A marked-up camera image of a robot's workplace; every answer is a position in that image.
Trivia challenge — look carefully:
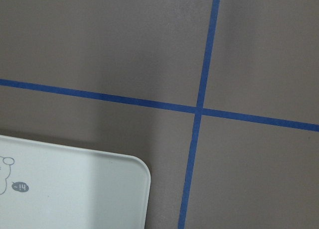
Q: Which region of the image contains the white plastic tray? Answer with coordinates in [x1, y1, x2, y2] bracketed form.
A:
[0, 136, 151, 229]

